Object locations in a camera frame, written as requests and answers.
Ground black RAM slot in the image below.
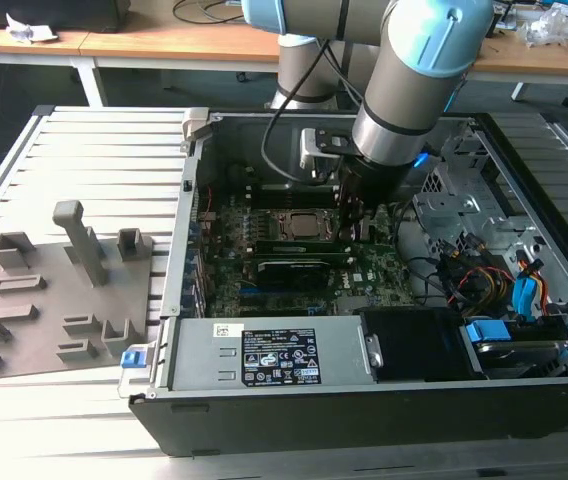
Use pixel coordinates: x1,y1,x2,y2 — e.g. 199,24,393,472
246,241,356,259
246,193,341,207

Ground silver drive cage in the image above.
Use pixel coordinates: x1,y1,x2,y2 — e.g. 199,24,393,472
410,132,540,261

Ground silver CPU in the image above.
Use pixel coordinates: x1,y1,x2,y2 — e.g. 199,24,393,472
278,209,338,241

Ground green motherboard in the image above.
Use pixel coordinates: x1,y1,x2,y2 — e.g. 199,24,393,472
191,187,415,321

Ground CPU socket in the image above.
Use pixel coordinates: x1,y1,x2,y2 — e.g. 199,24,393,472
262,205,343,246

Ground black graphics card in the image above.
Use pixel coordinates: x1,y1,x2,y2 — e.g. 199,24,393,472
253,257,333,292

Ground black fan shroud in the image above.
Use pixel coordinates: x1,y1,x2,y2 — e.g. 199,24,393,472
352,305,473,385

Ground hard disk in blue carrier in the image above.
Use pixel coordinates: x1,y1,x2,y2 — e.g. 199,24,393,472
457,317,568,381

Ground grey plastic case latch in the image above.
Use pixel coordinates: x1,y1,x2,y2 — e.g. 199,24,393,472
181,107,214,147

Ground small black box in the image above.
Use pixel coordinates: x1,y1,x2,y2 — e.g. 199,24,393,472
486,8,506,39

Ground clear plastic bag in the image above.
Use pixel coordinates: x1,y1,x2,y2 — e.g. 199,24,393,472
523,3,568,49

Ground black open PC case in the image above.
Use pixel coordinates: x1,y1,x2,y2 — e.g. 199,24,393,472
126,110,568,459

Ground grey power supply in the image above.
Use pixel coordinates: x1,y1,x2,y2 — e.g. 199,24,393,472
166,315,371,392

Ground blue case latch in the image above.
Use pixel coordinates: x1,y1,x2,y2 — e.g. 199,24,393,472
118,349,146,372

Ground grey parts rack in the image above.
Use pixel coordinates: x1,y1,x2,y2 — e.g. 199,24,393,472
0,199,158,384

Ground black bag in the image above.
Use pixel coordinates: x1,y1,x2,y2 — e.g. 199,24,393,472
0,0,133,34

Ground crumpled white paper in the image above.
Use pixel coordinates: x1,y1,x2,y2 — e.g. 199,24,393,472
4,12,59,44

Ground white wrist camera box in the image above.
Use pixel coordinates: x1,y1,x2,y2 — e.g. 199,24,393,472
297,127,360,174

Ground yellow red power wires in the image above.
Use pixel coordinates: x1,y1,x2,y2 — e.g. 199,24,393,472
441,262,513,306

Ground blue flat wire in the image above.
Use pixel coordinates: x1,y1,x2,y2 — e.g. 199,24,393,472
510,272,543,321

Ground red orange wire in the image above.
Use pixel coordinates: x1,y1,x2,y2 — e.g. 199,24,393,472
517,252,551,316

